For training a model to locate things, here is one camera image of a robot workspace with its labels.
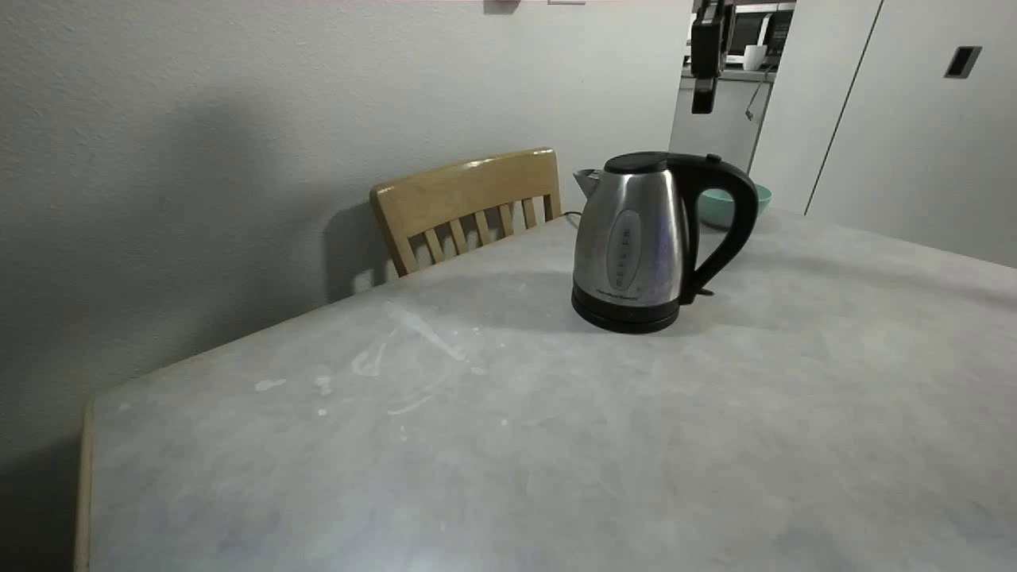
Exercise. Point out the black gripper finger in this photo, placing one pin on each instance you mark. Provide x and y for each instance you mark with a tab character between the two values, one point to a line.
727	32
704	56

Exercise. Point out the black kettle lid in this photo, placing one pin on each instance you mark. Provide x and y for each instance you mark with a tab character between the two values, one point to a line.
636	164

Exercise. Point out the stainless steel electric kettle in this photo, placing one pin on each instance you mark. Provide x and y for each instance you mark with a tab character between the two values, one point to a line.
636	238

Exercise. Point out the microwave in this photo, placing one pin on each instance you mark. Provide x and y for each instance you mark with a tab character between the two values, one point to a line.
775	32

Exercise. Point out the wooden chair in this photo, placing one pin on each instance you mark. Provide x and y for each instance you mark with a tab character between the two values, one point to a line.
465	199

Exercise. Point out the white cup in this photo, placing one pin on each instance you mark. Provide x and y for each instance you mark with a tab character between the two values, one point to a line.
754	57

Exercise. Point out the teal bowl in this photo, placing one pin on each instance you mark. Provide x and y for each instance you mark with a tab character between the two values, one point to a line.
719	206

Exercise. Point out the black kettle base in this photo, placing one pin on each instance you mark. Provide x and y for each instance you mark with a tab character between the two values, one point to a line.
624	316

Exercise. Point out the dark wall switch plate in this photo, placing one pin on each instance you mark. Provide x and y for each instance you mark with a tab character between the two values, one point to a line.
962	62

